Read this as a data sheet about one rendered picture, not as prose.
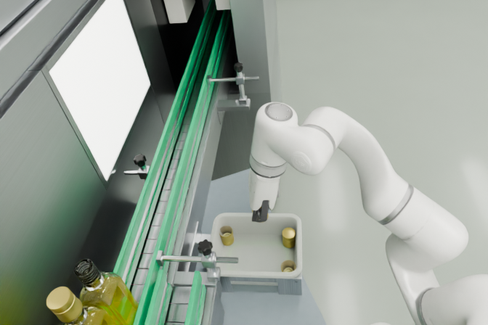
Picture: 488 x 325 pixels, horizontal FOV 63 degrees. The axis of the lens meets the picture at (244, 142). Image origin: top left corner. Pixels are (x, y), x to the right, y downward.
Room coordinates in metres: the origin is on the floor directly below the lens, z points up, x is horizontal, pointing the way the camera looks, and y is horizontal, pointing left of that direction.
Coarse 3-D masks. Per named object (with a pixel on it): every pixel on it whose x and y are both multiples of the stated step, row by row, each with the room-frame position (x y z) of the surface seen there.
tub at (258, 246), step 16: (224, 224) 0.62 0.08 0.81; (240, 224) 0.61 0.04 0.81; (256, 224) 0.61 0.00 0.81; (272, 224) 0.60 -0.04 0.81; (288, 224) 0.59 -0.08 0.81; (240, 240) 0.59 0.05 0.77; (256, 240) 0.58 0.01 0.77; (272, 240) 0.58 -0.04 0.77; (224, 256) 0.55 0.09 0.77; (240, 256) 0.55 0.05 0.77; (256, 256) 0.54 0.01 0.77; (272, 256) 0.53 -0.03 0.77; (288, 256) 0.52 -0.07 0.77; (224, 272) 0.47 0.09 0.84; (240, 272) 0.46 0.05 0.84; (256, 272) 0.46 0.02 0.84; (272, 272) 0.45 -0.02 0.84; (288, 272) 0.44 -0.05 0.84
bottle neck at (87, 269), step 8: (80, 264) 0.35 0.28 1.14; (88, 264) 0.35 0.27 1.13; (80, 272) 0.34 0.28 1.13; (88, 272) 0.33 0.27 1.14; (96, 272) 0.34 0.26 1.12; (80, 280) 0.33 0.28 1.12; (88, 280) 0.33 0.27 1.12; (96, 280) 0.33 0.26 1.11; (88, 288) 0.33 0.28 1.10; (96, 288) 0.33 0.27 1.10
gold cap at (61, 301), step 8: (56, 288) 0.30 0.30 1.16; (64, 288) 0.30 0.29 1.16; (48, 296) 0.29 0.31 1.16; (56, 296) 0.29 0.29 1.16; (64, 296) 0.29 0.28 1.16; (72, 296) 0.29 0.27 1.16; (48, 304) 0.28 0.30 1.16; (56, 304) 0.28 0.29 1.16; (64, 304) 0.28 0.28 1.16; (72, 304) 0.28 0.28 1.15; (80, 304) 0.29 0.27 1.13; (56, 312) 0.27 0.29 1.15; (64, 312) 0.27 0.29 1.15; (72, 312) 0.28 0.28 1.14; (80, 312) 0.28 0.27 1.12; (64, 320) 0.27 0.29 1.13; (72, 320) 0.27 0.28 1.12
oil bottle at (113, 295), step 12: (108, 276) 0.35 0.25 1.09; (120, 276) 0.36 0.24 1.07; (84, 288) 0.34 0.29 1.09; (108, 288) 0.33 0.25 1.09; (120, 288) 0.35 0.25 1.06; (84, 300) 0.32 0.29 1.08; (96, 300) 0.32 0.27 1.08; (108, 300) 0.32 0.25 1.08; (120, 300) 0.33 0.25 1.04; (132, 300) 0.35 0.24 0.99; (108, 312) 0.31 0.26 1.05; (120, 312) 0.32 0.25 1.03; (132, 312) 0.34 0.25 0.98; (120, 324) 0.31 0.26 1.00; (132, 324) 0.32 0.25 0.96
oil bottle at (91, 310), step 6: (84, 306) 0.31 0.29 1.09; (90, 306) 0.31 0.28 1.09; (96, 306) 0.31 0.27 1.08; (90, 312) 0.30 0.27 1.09; (96, 312) 0.30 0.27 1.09; (102, 312) 0.30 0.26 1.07; (90, 318) 0.28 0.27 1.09; (96, 318) 0.29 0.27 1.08; (102, 318) 0.29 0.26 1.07; (108, 318) 0.30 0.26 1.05; (66, 324) 0.28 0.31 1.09; (84, 324) 0.28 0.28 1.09; (90, 324) 0.28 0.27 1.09; (96, 324) 0.28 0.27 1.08; (102, 324) 0.29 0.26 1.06; (108, 324) 0.29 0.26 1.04; (114, 324) 0.30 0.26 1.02
